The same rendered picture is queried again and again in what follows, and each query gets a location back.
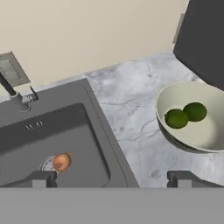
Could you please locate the brown onion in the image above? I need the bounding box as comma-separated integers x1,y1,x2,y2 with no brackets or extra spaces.
52,150,73,172

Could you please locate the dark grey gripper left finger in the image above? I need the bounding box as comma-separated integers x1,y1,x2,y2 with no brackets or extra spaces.
1,170,58,189

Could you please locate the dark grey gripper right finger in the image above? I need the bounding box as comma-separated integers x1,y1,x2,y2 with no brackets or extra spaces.
166,170,223,189

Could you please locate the grey wall socket plate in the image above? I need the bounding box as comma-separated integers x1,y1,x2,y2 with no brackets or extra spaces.
0,51,32,88

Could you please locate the dark grey tap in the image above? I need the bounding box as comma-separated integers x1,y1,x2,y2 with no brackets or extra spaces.
0,71,39,113

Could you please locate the dark grey sink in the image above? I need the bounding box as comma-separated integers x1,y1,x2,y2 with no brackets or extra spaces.
0,77,140,189

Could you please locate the dark grey cabinet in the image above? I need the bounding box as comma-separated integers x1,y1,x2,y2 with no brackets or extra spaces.
172,0,224,91

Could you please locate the green lime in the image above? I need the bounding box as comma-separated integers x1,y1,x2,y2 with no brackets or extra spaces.
164,108,189,130
182,101,208,123

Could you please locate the white bowl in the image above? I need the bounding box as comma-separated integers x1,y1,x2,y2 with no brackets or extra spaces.
155,80,224,154

